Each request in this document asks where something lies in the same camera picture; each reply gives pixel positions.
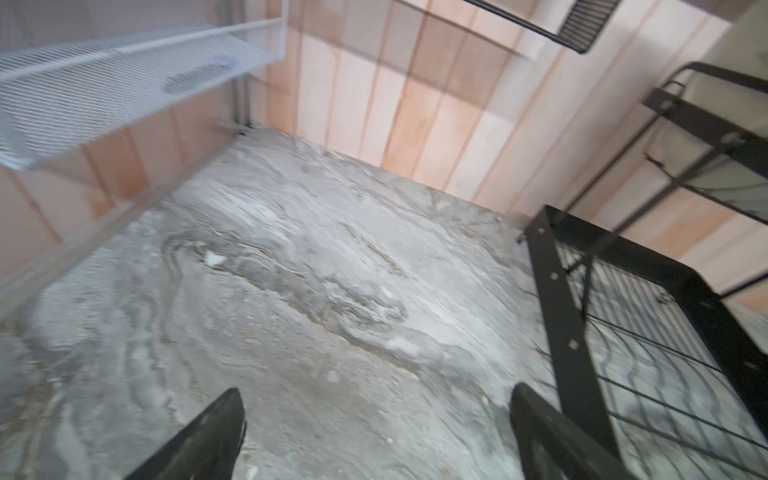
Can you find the white mesh wall shelf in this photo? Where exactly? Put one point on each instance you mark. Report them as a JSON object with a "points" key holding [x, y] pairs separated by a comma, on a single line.
{"points": [[73, 72]]}

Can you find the black wire dish rack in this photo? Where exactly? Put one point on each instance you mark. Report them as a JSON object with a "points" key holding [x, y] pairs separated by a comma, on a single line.
{"points": [[647, 358]]}

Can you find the black mesh wall basket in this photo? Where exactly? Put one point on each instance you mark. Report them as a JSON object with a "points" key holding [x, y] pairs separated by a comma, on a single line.
{"points": [[584, 23]]}

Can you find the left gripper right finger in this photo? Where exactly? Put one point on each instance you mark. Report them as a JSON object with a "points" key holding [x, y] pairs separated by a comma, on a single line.
{"points": [[553, 447]]}

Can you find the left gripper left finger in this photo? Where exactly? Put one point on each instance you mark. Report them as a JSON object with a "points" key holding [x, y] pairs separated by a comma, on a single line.
{"points": [[206, 448]]}

